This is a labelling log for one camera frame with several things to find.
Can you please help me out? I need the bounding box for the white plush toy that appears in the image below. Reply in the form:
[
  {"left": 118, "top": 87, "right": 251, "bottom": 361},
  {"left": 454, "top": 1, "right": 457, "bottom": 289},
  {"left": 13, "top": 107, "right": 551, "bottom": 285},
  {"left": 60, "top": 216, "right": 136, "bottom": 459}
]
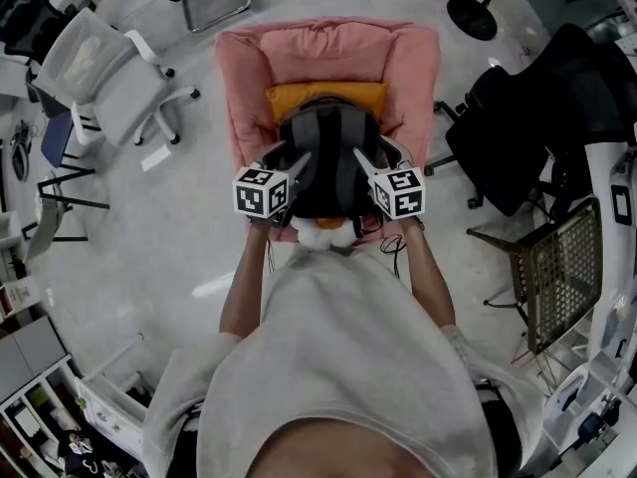
[{"left": 291, "top": 215, "right": 355, "bottom": 253}]

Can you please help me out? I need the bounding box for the white paper sheet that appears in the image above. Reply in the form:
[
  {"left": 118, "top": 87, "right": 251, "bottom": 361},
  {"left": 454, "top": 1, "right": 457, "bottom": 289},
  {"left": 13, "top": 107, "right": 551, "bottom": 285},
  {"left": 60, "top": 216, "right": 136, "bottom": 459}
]
[{"left": 140, "top": 144, "right": 173, "bottom": 173}]

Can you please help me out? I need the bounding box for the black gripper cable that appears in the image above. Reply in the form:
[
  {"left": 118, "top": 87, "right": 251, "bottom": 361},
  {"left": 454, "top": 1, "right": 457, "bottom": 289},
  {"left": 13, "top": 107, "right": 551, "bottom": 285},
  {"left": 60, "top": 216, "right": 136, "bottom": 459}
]
[{"left": 380, "top": 233, "right": 406, "bottom": 281}]

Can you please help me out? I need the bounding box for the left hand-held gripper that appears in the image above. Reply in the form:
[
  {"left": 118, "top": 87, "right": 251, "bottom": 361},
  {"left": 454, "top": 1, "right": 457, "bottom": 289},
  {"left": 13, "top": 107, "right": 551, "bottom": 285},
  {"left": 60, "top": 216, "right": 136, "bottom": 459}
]
[{"left": 232, "top": 138, "right": 313, "bottom": 229}]

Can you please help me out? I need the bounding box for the person's left forearm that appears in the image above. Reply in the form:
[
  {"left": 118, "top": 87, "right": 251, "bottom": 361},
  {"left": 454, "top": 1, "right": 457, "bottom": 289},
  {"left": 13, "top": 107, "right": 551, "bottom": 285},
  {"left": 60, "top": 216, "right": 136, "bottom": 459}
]
[{"left": 218, "top": 216, "right": 280, "bottom": 341}]

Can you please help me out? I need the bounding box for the pink cloth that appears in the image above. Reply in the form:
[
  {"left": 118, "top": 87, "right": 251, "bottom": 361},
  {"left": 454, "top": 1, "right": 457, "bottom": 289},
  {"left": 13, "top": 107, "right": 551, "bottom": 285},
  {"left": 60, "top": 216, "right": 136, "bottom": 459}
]
[{"left": 214, "top": 16, "right": 442, "bottom": 244}]

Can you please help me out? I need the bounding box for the white cubby shelf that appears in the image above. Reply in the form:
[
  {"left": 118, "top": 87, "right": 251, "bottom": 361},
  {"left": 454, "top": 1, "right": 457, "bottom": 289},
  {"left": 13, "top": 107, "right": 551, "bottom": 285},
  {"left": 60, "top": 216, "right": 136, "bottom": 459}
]
[{"left": 0, "top": 354, "right": 150, "bottom": 478}]

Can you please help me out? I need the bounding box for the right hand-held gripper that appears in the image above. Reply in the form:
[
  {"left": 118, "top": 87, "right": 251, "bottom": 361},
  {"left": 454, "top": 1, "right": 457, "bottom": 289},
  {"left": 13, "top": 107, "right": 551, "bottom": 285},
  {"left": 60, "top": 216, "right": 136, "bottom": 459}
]
[{"left": 352, "top": 135, "right": 427, "bottom": 222}]

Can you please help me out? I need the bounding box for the grey cloth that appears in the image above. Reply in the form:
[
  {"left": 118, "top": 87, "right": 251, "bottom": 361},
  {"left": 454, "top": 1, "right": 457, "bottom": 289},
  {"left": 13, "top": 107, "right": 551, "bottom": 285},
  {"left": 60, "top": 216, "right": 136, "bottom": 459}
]
[{"left": 275, "top": 95, "right": 388, "bottom": 240}]

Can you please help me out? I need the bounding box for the white office chair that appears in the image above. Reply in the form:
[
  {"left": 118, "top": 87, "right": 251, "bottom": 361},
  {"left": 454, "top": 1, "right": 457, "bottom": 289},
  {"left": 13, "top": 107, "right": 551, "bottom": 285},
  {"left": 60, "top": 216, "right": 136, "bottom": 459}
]
[{"left": 30, "top": 6, "right": 201, "bottom": 149}]

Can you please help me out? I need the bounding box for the black mesh office chair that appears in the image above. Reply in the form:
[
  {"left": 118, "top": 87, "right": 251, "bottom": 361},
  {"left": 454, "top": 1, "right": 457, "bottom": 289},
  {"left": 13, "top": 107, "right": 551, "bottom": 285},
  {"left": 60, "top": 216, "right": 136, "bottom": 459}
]
[{"left": 424, "top": 21, "right": 637, "bottom": 218}]

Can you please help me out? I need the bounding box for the person's right forearm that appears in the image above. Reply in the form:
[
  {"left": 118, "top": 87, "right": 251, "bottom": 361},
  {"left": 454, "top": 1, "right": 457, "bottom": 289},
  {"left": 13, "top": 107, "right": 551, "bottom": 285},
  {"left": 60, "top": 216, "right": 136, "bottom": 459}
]
[{"left": 397, "top": 214, "right": 457, "bottom": 329}]

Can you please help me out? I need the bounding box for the metal mesh chair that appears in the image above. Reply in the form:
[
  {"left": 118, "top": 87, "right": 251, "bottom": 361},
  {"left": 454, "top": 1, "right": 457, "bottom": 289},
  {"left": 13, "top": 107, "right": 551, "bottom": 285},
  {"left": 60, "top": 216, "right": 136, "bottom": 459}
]
[{"left": 466, "top": 196, "right": 606, "bottom": 358}]

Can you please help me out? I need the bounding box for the large black standing fan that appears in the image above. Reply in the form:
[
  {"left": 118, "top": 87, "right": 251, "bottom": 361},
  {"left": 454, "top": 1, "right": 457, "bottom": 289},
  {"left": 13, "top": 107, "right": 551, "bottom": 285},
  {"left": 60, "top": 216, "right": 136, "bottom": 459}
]
[{"left": 446, "top": 0, "right": 612, "bottom": 43}]

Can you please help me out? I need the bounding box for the white curved desk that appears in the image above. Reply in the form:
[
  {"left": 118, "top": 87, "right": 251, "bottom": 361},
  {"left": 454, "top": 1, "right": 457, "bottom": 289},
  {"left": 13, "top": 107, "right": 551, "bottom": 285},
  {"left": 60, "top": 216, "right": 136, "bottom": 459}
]
[{"left": 539, "top": 139, "right": 637, "bottom": 472}]

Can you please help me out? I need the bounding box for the grey-green chair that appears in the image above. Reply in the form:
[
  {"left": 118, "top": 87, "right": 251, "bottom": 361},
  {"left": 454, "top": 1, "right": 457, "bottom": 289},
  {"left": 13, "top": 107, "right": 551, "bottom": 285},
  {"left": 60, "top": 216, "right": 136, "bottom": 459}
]
[{"left": 19, "top": 169, "right": 91, "bottom": 263}]

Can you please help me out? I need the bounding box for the blue chair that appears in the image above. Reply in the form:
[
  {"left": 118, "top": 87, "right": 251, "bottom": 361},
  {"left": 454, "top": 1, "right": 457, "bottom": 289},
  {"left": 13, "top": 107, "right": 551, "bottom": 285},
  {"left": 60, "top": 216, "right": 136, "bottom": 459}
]
[{"left": 24, "top": 80, "right": 111, "bottom": 211}]

